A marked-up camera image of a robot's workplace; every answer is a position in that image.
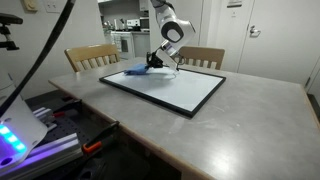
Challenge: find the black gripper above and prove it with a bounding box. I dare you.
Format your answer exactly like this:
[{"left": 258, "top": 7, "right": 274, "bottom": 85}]
[{"left": 146, "top": 52, "right": 163, "bottom": 68}]

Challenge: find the blue towel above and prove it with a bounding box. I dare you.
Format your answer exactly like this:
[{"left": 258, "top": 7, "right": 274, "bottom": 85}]
[{"left": 124, "top": 64, "right": 148, "bottom": 75}]

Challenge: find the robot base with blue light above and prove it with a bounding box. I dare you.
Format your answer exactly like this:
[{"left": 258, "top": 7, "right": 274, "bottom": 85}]
[{"left": 0, "top": 95, "right": 47, "bottom": 175}]

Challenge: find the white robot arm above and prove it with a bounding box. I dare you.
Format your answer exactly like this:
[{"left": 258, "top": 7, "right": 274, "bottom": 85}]
[{"left": 146, "top": 0, "right": 196, "bottom": 69}]

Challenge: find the black framed whiteboard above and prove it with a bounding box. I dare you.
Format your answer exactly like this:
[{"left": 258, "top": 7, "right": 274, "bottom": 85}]
[{"left": 99, "top": 67, "right": 226, "bottom": 118}]

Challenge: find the white kitchen stove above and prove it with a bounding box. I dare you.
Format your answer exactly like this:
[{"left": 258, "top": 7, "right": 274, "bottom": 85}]
[{"left": 111, "top": 31, "right": 135, "bottom": 60}]

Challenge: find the microwave oven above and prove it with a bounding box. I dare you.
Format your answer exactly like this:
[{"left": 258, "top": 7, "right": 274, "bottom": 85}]
[{"left": 140, "top": 17, "right": 150, "bottom": 32}]

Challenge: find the wooden chair right far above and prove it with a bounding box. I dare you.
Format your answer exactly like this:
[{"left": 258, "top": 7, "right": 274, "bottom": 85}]
[{"left": 173, "top": 46, "right": 225, "bottom": 70}]

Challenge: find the wooden chair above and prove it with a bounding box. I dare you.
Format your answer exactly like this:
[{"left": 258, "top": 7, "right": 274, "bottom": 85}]
[
  {"left": 173, "top": 46, "right": 225, "bottom": 70},
  {"left": 64, "top": 44, "right": 120, "bottom": 72}
]

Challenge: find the wooden chair left far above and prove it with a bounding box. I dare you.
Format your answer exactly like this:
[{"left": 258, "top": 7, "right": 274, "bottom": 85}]
[{"left": 64, "top": 44, "right": 120, "bottom": 72}]

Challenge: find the black orange clamp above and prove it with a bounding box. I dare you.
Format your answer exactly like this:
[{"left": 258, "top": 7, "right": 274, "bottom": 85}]
[
  {"left": 52, "top": 100, "right": 82, "bottom": 118},
  {"left": 82, "top": 121, "right": 120, "bottom": 154}
]

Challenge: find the thermostat dial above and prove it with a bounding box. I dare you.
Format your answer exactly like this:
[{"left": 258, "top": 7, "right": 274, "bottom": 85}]
[{"left": 23, "top": 0, "right": 38, "bottom": 12}]

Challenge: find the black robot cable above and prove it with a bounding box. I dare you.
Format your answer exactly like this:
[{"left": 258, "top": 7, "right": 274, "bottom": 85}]
[{"left": 0, "top": 0, "right": 77, "bottom": 118}]

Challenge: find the light switch plate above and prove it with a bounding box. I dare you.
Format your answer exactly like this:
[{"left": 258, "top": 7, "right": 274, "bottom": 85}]
[{"left": 45, "top": 0, "right": 60, "bottom": 13}]

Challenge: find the aluminium rail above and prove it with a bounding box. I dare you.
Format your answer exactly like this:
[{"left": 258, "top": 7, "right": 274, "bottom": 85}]
[{"left": 0, "top": 133, "right": 83, "bottom": 180}]

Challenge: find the white door with handle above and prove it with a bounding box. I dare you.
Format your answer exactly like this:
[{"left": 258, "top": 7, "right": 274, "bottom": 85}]
[{"left": 238, "top": 0, "right": 320, "bottom": 84}]

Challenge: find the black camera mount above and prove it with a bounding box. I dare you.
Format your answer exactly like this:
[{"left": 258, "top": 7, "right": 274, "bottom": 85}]
[{"left": 0, "top": 13, "right": 23, "bottom": 51}]

